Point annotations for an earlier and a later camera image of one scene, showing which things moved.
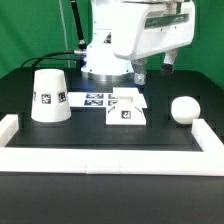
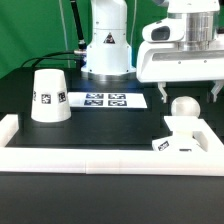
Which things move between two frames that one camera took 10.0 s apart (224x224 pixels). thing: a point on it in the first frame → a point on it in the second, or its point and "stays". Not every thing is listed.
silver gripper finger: x=139 y=69 → x=161 y=88
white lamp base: x=129 y=110 → x=180 y=141
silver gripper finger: x=167 y=68 → x=216 y=89
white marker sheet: x=92 y=99 stays
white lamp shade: x=50 y=100 stays
